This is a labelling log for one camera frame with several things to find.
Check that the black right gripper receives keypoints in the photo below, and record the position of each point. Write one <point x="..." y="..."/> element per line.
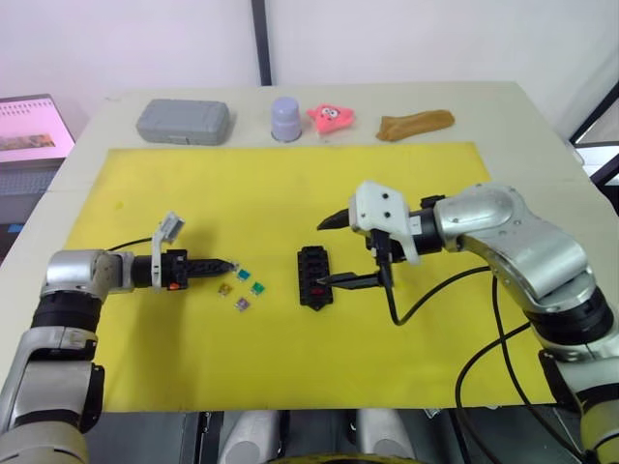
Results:
<point x="397" y="249"/>

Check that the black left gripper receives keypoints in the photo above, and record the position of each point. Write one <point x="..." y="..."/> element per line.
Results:
<point x="175" y="269"/>

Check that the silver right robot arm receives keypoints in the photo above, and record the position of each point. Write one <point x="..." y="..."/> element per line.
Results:
<point x="512" y="241"/>

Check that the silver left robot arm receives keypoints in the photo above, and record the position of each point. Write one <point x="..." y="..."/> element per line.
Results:
<point x="72" y="267"/>

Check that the small yellow fuse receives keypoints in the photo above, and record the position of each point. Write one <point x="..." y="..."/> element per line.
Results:
<point x="224" y="289"/>

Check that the small teal fuse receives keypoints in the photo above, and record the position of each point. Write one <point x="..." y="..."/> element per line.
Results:
<point x="243" y="274"/>

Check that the small red fuse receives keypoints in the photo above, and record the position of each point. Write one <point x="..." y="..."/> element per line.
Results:
<point x="316" y="292"/>

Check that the small purple fuse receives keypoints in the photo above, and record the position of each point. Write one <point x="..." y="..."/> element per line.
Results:
<point x="242" y="303"/>

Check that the small green fuse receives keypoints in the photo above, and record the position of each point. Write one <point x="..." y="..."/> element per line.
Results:
<point x="257" y="288"/>

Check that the black fuse box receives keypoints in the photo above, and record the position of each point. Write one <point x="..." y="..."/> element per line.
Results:
<point x="309" y="299"/>

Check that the yellow mat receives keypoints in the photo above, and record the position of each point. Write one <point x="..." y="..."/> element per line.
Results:
<point x="271" y="353"/>

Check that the pink star plush toy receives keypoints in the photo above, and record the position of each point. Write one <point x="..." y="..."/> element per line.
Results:
<point x="331" y="120"/>

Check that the lavender plastic cup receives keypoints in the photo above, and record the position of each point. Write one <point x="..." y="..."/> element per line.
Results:
<point x="286" y="118"/>

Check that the brown cloth pouch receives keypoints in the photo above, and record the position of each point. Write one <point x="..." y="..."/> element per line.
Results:
<point x="416" y="124"/>

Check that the grey plastic case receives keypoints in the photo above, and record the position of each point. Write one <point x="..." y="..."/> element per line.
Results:
<point x="183" y="121"/>

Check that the grey rounded shape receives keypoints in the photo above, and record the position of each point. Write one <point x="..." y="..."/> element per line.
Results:
<point x="384" y="435"/>
<point x="249" y="437"/>

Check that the yellow and black rim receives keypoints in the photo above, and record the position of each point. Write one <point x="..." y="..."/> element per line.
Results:
<point x="329" y="458"/>

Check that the black vertical pole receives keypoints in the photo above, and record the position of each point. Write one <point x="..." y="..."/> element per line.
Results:
<point x="262" y="43"/>

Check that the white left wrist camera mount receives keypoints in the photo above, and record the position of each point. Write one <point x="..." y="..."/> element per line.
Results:
<point x="158" y="251"/>

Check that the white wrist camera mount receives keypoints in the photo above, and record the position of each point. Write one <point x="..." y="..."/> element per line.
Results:
<point x="158" y="251"/>
<point x="382" y="208"/>

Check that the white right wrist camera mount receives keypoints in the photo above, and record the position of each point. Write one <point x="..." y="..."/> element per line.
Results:
<point x="382" y="208"/>

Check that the black metal frame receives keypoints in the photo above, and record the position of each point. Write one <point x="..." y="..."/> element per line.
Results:
<point x="595" y="121"/>

